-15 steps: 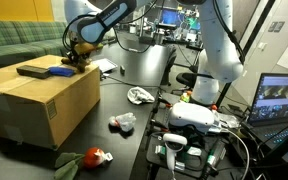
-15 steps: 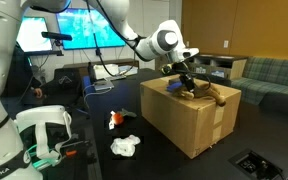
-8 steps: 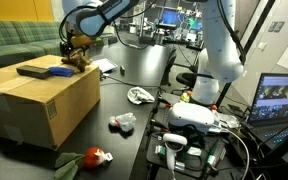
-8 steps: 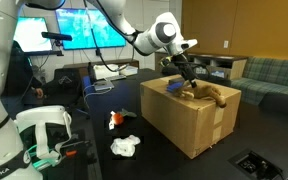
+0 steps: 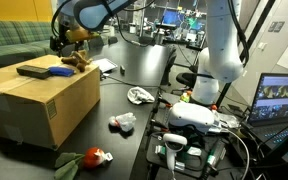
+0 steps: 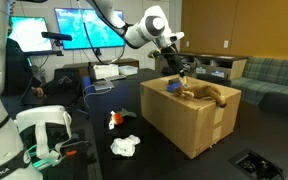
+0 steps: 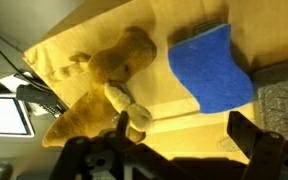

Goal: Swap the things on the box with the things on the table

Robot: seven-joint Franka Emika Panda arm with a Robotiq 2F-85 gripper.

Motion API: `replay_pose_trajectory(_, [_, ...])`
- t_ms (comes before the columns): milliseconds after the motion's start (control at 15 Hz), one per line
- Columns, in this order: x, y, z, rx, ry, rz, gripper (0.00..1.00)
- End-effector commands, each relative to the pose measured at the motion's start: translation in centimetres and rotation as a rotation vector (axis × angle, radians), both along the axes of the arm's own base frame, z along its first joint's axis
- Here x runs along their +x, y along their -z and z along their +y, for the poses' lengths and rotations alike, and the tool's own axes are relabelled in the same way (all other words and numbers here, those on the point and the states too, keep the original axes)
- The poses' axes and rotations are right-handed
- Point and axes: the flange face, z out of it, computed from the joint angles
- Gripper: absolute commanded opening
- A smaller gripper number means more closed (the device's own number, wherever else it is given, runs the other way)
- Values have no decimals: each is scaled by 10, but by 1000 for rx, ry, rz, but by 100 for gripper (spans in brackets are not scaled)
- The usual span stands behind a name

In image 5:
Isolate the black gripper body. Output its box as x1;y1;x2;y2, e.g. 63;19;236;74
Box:
49;23;72;51

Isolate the black chair back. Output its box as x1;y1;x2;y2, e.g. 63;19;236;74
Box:
107;35;119;46

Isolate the white VR headset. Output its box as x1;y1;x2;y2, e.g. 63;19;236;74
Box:
167;102;220;134

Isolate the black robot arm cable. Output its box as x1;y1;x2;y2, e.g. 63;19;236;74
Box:
227;0;251;68

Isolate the green plaid sofa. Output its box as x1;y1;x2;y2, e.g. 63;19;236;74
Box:
0;20;60;73

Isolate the clear plastic bag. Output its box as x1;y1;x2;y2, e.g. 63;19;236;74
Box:
216;111;241;130

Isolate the black laptop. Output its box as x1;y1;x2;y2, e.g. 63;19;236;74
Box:
242;73;288;168

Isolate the white VR controller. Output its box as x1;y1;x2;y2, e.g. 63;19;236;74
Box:
162;133;188;173

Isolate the black office chair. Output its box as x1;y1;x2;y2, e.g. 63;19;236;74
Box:
175;71;199;90

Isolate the blue cloth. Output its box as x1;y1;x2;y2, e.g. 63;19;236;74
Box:
48;66;76;78

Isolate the large cardboard box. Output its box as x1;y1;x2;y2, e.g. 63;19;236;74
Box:
0;54;102;151

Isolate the white plush toy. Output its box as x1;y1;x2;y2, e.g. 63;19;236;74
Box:
108;112;137;133

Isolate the brown plush animal toy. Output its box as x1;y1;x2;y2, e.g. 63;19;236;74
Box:
60;49;94;73

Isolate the black diagonal stand pole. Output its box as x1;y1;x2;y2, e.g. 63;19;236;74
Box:
216;0;277;108

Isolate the white paper sheet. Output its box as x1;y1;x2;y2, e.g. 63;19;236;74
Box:
92;58;119;74

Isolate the small green yellow bottle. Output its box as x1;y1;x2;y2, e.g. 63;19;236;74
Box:
179;90;192;104

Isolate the red radish plush toy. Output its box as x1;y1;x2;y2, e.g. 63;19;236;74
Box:
53;147;114;180

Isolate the white towel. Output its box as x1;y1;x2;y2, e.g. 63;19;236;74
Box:
126;86;156;106

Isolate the grey headset cable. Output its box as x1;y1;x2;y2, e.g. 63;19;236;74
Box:
222;128;252;180

